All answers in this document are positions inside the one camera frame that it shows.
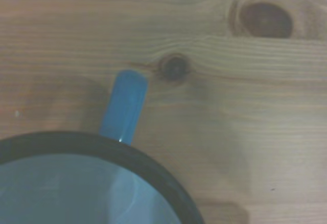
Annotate blue enamel mug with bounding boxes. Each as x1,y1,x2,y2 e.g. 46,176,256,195
0,70,205,224

